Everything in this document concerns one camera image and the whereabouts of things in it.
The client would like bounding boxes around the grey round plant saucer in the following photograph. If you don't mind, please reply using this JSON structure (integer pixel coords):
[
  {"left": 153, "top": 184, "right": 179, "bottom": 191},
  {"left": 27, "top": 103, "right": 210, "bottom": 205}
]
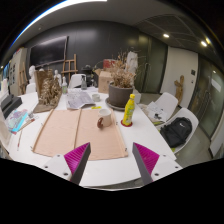
[{"left": 104, "top": 97, "right": 135, "bottom": 112}]

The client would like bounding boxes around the wooden mannequin figure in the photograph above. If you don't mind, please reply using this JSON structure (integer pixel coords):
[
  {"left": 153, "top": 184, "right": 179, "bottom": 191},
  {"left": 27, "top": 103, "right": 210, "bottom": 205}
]
[{"left": 174, "top": 74, "right": 185, "bottom": 105}]

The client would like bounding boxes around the large white canvas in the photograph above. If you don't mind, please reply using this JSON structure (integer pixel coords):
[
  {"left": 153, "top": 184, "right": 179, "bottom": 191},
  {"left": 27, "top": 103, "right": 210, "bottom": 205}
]
[{"left": 0, "top": 106, "right": 13, "bottom": 153}]

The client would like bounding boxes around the grey newspaper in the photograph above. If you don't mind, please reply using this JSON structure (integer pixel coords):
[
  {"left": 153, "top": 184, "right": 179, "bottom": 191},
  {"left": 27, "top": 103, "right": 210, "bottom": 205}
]
[{"left": 65, "top": 90, "right": 97, "bottom": 110}]

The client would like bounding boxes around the stack of papers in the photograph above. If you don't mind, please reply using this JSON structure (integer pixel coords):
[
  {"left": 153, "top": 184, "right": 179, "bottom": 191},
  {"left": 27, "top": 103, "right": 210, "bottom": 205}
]
[{"left": 138, "top": 100, "right": 168, "bottom": 123}]

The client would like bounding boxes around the brown sculpture on wooden board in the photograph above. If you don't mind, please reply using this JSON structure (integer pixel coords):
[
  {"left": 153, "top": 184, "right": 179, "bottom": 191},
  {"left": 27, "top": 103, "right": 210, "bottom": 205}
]
[{"left": 32, "top": 68, "right": 63, "bottom": 114}]

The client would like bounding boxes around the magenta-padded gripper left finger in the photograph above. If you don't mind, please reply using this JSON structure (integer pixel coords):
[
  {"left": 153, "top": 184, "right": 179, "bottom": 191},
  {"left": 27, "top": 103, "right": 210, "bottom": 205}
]
[{"left": 42, "top": 142, "right": 92, "bottom": 186}]

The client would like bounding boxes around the tall white statue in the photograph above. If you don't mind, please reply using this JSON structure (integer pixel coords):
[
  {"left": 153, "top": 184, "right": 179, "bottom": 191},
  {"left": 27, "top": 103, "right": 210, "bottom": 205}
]
[{"left": 125, "top": 49, "right": 139, "bottom": 76}]

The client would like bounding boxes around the brown cardboard box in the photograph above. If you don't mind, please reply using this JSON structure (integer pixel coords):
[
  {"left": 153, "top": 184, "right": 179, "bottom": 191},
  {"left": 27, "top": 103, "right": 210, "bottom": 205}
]
[{"left": 93, "top": 68, "right": 114, "bottom": 94}]

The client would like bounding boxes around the black wall screen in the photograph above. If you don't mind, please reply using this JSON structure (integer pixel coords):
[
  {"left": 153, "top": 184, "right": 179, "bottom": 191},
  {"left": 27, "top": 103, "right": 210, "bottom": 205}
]
[{"left": 29, "top": 35, "right": 69, "bottom": 68}]

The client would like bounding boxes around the yellow drink bottle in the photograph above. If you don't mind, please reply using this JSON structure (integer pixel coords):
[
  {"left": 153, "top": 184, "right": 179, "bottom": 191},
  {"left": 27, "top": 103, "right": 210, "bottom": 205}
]
[{"left": 121, "top": 93, "right": 137, "bottom": 127}]

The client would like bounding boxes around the group of ceiling spot lights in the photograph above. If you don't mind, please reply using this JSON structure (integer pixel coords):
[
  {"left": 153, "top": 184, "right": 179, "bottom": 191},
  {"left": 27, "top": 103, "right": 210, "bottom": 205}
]
[{"left": 162, "top": 32, "right": 208, "bottom": 48}]

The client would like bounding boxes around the white chair with backpack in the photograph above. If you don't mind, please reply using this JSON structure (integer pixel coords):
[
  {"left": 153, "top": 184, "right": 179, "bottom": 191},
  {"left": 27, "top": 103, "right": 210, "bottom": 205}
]
[{"left": 165, "top": 107, "right": 200, "bottom": 154}]

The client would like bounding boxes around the wooden easel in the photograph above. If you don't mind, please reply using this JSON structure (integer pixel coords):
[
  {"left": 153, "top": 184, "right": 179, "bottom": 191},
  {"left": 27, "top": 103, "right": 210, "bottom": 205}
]
[
  {"left": 61, "top": 53, "right": 79, "bottom": 83},
  {"left": 18, "top": 61, "right": 28, "bottom": 94}
]

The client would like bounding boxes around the black flat box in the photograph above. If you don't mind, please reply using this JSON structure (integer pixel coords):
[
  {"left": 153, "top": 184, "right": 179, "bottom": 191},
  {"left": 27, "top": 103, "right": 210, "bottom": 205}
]
[{"left": 0, "top": 93, "right": 24, "bottom": 119}]

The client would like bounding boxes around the black backpack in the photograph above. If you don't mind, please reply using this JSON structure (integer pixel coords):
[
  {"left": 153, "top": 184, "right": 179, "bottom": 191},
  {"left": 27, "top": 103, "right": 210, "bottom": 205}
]
[{"left": 159, "top": 116, "right": 193, "bottom": 149}]

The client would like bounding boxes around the dried plant in grey pot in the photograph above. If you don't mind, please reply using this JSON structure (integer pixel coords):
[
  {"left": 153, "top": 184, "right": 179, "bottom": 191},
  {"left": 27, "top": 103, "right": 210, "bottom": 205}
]
[{"left": 107, "top": 51, "right": 138, "bottom": 108}]

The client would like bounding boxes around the flat wooden stick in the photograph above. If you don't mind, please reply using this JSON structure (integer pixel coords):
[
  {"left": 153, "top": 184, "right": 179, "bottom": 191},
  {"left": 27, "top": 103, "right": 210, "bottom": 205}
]
[{"left": 14, "top": 118, "right": 36, "bottom": 133}]

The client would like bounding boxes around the red box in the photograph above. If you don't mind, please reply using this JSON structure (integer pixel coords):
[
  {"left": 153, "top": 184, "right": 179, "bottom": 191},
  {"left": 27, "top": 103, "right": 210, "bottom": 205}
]
[{"left": 102, "top": 58, "right": 118, "bottom": 70}]

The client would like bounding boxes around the white shelf unit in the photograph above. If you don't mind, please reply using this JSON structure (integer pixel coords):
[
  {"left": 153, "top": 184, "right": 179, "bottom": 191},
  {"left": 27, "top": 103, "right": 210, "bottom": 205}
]
[{"left": 8, "top": 47, "right": 28, "bottom": 97}]

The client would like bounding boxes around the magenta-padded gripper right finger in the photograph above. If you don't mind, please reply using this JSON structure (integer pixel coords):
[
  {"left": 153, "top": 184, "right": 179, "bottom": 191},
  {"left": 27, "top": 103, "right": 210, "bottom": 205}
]
[{"left": 131, "top": 142, "right": 184, "bottom": 186}]

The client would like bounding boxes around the group of white plaster busts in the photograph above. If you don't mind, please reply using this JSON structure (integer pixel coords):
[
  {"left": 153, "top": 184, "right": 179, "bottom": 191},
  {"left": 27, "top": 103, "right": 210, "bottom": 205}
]
[{"left": 28, "top": 64, "right": 63, "bottom": 85}]

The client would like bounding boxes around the purple and cyan painting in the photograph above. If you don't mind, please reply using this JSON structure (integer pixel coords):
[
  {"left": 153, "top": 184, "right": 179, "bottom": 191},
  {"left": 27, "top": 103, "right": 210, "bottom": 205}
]
[{"left": 4, "top": 108, "right": 30, "bottom": 134}]

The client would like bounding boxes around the clear spray bottle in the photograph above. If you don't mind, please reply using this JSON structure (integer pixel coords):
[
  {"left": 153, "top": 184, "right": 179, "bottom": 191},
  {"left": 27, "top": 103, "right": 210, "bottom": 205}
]
[{"left": 61, "top": 76, "right": 69, "bottom": 95}]

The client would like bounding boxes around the white mug with brown handle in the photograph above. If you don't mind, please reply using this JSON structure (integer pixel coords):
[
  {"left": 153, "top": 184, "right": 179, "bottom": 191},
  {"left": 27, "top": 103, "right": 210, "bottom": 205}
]
[{"left": 96, "top": 108, "right": 113, "bottom": 130}]

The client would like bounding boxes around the dark glass bottle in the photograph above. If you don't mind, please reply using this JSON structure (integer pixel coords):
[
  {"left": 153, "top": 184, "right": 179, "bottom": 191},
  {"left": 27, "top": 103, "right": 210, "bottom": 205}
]
[{"left": 80, "top": 74, "right": 88, "bottom": 91}]

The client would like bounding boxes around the white tape roll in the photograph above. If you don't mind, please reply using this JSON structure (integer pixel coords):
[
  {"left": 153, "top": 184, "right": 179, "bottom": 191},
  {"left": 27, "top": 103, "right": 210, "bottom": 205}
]
[{"left": 91, "top": 93, "right": 102, "bottom": 103}]

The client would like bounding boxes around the thin wooden brush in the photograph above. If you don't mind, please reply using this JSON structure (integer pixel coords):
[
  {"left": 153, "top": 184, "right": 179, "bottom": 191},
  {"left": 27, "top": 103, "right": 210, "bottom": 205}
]
[{"left": 16, "top": 129, "right": 24, "bottom": 151}]

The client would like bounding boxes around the flat round red coaster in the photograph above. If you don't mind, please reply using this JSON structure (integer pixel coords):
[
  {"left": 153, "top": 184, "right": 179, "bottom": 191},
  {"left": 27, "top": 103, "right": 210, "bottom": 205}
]
[{"left": 120, "top": 119, "right": 134, "bottom": 128}]

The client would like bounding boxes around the long bright ceiling panel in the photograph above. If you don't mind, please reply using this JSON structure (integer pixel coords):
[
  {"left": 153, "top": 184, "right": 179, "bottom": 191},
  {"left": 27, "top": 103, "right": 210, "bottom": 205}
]
[{"left": 9, "top": 0, "right": 108, "bottom": 48}]

